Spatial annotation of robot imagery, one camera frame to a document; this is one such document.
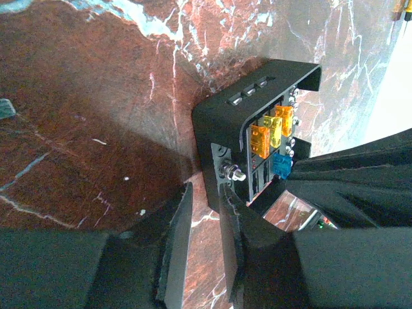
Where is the blue blade fuse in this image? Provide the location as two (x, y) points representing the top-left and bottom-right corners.
(272, 153), (293, 180)

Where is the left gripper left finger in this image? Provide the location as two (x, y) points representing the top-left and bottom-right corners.
(1, 183), (193, 308)

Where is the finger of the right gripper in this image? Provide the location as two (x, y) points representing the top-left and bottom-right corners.
(285, 136), (411, 228)

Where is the orange blade fuse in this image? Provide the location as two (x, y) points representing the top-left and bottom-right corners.
(276, 106), (294, 137)

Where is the thin black screwdriver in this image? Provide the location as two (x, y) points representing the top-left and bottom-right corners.
(391, 0), (406, 21)

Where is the black fuse box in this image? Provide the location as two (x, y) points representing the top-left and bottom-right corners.
(192, 59), (322, 211)

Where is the yellow fuse in box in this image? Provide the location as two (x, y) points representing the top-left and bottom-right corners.
(263, 115), (283, 149)

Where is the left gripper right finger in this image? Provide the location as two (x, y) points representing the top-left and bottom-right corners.
(219, 185), (411, 308)

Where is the orange handle screwdriver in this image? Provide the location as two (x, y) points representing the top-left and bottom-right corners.
(404, 0), (412, 22)

